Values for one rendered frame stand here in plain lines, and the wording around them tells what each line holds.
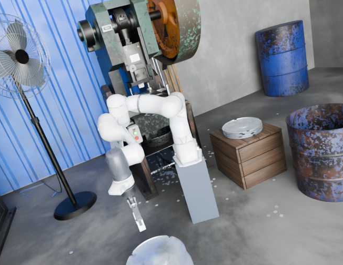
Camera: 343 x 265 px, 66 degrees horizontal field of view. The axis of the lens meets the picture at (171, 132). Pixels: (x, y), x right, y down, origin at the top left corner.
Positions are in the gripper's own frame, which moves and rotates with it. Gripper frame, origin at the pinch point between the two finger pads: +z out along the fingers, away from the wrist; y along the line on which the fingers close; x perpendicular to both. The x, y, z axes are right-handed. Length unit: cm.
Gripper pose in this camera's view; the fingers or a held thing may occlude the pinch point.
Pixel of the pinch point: (139, 221)
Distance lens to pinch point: 136.6
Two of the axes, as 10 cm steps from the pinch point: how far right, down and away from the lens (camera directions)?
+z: 2.7, 9.1, 3.2
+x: -9.0, 3.5, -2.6
